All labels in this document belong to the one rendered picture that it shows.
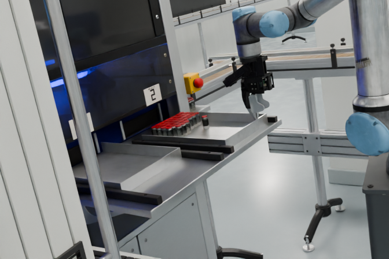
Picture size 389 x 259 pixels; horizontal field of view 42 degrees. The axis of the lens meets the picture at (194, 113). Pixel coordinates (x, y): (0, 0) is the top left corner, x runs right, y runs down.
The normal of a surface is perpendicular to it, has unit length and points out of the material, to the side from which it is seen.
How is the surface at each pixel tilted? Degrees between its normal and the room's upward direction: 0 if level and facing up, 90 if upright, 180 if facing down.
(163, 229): 90
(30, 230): 90
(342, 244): 0
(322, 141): 90
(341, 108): 90
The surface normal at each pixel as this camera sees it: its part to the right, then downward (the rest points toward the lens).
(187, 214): 0.80, 0.01
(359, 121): -0.78, 0.40
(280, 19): 0.56, 0.11
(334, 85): -0.58, 0.31
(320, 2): -0.63, 0.59
